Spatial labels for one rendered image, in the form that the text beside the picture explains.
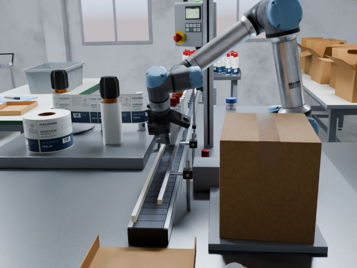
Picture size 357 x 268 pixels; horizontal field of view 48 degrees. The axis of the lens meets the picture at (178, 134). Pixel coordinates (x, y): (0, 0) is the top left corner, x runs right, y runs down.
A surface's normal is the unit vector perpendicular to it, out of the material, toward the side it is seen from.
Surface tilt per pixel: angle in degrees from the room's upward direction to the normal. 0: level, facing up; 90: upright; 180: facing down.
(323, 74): 90
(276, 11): 81
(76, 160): 90
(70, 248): 0
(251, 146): 90
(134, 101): 90
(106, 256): 0
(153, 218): 0
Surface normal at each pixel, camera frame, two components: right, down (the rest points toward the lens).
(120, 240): -0.03, -0.96
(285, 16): 0.13, 0.12
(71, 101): -0.20, 0.28
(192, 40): -0.64, 0.22
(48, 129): 0.35, 0.25
